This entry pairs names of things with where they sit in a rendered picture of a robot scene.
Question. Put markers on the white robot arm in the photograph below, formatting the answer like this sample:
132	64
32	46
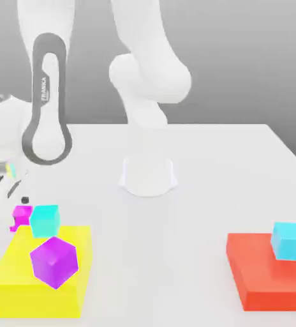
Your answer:
48	143

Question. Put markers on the large yellow box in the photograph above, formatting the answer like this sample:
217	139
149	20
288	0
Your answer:
15	293

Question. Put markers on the small cyan cube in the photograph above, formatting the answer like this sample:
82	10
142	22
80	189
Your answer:
289	242

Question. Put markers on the small magenta cube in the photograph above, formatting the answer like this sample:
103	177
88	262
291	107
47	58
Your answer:
21	214

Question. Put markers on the small purple cube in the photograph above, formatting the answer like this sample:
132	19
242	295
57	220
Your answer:
54	263

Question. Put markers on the small turquoise cube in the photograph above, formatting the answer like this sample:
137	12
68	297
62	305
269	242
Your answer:
45	221

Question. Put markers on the large orange box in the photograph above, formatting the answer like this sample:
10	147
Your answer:
260	276

